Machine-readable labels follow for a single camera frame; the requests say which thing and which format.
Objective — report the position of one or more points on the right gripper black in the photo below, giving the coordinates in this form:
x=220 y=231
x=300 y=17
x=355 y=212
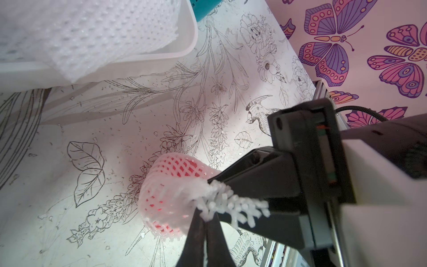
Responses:
x=309 y=171

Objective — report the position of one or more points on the right teal plastic basket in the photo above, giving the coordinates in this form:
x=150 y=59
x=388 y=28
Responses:
x=202 y=8

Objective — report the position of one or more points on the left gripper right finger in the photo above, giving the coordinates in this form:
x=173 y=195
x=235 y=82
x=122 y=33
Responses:
x=218 y=254

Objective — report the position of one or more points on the white plastic tray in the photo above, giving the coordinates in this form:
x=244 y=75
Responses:
x=28 y=75

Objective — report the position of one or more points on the netted apple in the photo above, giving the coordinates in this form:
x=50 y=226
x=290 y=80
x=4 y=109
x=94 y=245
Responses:
x=162 y=200

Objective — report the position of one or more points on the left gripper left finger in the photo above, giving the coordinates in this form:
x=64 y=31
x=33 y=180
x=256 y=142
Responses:
x=193 y=253

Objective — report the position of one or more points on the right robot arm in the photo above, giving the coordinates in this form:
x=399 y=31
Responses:
x=402 y=141

